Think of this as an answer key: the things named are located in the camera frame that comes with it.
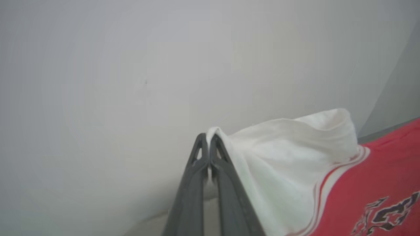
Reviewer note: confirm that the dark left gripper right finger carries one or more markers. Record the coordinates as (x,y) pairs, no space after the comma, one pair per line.
(233,200)

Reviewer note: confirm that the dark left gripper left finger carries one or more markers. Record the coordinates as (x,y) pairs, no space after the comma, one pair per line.
(190,196)

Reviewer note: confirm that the red and white garment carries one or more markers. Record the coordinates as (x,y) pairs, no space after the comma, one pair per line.
(295,157)

